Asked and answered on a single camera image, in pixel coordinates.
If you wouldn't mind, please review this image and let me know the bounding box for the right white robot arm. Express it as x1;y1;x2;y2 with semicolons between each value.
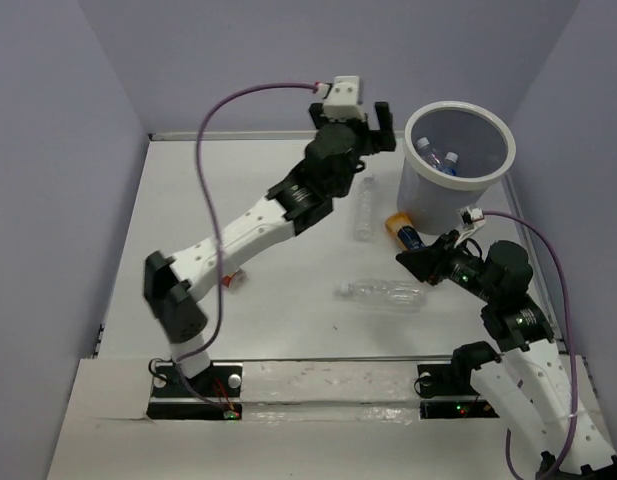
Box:
396;230;617;479

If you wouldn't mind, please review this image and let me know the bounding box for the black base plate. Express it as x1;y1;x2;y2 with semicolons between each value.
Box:
146;358;244;421
413;363;498;420

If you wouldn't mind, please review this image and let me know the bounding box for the blue label water bottle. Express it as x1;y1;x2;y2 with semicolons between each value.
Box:
438;152;459;176

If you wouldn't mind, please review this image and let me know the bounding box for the red cap clear bottle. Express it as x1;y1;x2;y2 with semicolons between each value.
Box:
221;269;247;291

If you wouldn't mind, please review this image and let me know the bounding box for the large clear crushed bottle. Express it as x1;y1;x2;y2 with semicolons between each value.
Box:
334;279;427;312

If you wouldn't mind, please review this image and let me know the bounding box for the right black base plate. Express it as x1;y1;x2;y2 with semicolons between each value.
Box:
413;363;498;420

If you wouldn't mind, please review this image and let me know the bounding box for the small clear bottle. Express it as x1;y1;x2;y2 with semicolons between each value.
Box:
353;175;377;242

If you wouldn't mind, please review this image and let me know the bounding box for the orange juice bottle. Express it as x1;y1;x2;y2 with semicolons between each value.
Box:
384;212;425;251

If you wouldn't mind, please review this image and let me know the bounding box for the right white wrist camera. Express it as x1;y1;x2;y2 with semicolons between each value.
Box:
458;205;486;238

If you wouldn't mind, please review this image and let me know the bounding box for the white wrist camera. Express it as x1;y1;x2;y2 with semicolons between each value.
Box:
458;205;486;238
316;76;366;121

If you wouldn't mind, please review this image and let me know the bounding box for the slim clear plastic bottle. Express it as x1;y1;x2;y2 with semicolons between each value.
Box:
415;137;443;170

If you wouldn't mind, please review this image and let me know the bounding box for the white round bin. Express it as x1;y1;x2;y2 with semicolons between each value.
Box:
396;101;516;235

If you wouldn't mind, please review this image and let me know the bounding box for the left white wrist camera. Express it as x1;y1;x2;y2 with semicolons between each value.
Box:
316;76;366;121

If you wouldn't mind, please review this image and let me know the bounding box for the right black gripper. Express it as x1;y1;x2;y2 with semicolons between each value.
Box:
393;228;498;302

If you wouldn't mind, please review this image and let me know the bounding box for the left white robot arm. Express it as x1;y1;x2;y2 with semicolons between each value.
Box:
143;102;396;395

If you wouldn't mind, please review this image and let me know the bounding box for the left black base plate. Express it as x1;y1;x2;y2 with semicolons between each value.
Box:
146;358;244;421

